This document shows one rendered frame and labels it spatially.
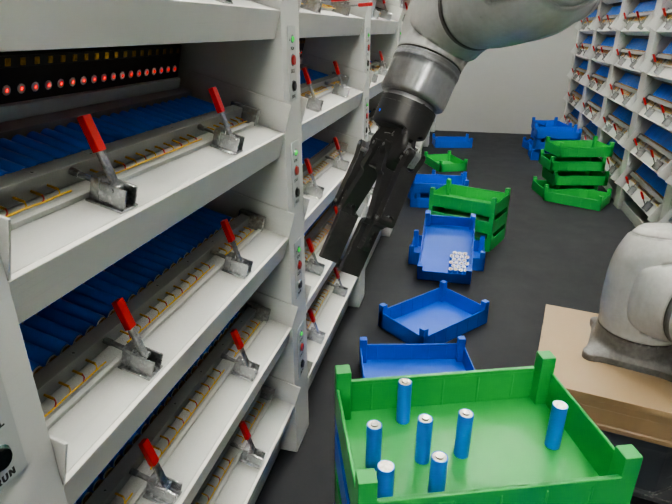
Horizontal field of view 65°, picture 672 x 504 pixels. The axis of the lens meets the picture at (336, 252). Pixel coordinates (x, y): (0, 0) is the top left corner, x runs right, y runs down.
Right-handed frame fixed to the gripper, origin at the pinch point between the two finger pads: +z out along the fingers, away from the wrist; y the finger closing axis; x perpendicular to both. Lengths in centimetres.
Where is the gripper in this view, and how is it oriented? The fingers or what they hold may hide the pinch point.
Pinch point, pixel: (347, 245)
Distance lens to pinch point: 70.6
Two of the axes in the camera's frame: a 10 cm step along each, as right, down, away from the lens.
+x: -8.0, -3.1, -5.1
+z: -4.0, 9.1, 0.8
